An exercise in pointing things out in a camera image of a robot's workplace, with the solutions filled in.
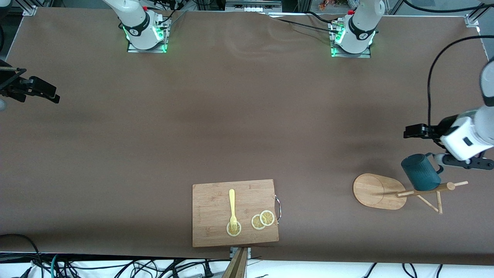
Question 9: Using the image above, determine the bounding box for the teal cup yellow inside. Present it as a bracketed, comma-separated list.
[401, 153, 445, 192]

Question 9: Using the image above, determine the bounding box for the wooden cup rack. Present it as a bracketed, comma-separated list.
[353, 173, 469, 215]

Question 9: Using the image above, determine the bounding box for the table cover mat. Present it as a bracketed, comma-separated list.
[0, 8, 494, 267]

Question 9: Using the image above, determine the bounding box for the yellow plastic fork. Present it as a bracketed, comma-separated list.
[228, 188, 238, 233]

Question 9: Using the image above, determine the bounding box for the grey power strip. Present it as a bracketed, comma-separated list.
[226, 0, 282, 12]

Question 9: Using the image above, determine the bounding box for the wooden cutting board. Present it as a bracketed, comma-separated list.
[192, 179, 281, 248]

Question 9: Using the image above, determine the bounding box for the wooden beam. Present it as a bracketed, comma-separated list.
[222, 247, 248, 278]

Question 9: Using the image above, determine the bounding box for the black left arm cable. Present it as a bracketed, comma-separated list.
[403, 0, 494, 128]

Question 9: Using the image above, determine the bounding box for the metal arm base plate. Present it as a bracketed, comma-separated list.
[127, 15, 169, 54]
[330, 21, 372, 58]

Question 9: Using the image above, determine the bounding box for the black looped floor cable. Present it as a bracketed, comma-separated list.
[0, 233, 43, 278]

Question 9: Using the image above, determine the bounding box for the black cable on mat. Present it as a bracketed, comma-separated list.
[266, 12, 340, 35]

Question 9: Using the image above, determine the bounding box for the metal bracket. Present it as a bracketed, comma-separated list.
[230, 247, 252, 260]

